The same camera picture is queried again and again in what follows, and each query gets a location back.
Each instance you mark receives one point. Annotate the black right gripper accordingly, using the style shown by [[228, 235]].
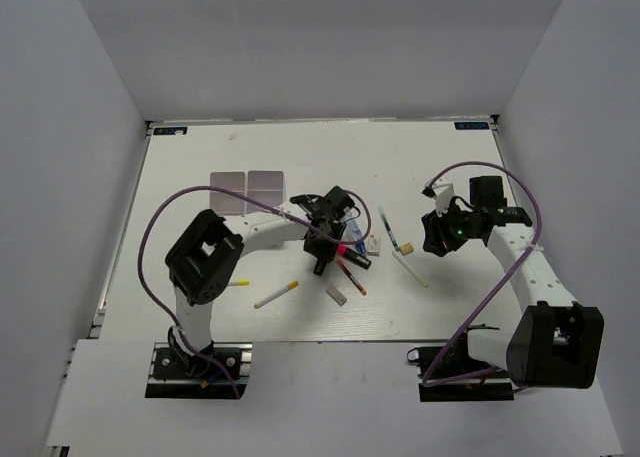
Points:
[[437, 233]]

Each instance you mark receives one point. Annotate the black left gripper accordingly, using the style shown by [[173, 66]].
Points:
[[326, 251]]

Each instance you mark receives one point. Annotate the red ink clear pen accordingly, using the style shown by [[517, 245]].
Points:
[[351, 277]]

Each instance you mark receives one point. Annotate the pink cap black highlighter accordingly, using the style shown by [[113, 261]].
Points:
[[352, 256]]

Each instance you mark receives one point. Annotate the white pencil orange tip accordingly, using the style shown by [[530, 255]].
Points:
[[276, 294]]

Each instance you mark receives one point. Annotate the clear glue bottle blue cap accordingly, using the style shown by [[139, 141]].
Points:
[[352, 232]]

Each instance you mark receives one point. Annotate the white pencil pale yellow tip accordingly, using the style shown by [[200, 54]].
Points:
[[409, 268]]

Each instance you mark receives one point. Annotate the green ink clear pen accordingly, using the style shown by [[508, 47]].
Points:
[[388, 228]]

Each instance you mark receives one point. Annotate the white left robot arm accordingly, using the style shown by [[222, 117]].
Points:
[[205, 256]]

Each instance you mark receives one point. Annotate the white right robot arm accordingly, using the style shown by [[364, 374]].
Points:
[[557, 340]]

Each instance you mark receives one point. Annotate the grey eraser block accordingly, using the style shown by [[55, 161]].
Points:
[[336, 295]]

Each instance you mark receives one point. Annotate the small tan eraser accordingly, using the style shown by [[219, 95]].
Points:
[[406, 249]]

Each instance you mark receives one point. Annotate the white eraser red print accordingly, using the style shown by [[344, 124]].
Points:
[[373, 245]]

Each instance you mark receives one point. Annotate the white right organizer box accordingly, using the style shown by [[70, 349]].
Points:
[[266, 187]]

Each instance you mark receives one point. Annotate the white organizer box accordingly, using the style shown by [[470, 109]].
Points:
[[222, 203], [266, 187]]

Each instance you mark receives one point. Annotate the right blue table label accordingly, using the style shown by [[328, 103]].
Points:
[[471, 125]]

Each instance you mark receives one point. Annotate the blue table label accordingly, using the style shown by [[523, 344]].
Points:
[[170, 131], [471, 125]]

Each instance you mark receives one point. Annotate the white left organizer box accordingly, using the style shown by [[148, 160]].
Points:
[[222, 203]]

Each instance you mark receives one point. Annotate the left blue table label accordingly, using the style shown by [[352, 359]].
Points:
[[170, 131]]

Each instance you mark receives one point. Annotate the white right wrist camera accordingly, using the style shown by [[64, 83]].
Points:
[[441, 192]]

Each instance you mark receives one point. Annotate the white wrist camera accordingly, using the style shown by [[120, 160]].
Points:
[[441, 192], [311, 204]]

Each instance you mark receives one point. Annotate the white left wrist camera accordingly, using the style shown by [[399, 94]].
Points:
[[311, 204]]

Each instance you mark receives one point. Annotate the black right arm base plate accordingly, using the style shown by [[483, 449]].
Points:
[[458, 378]]

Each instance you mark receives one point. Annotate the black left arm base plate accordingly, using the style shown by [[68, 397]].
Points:
[[170, 378]]

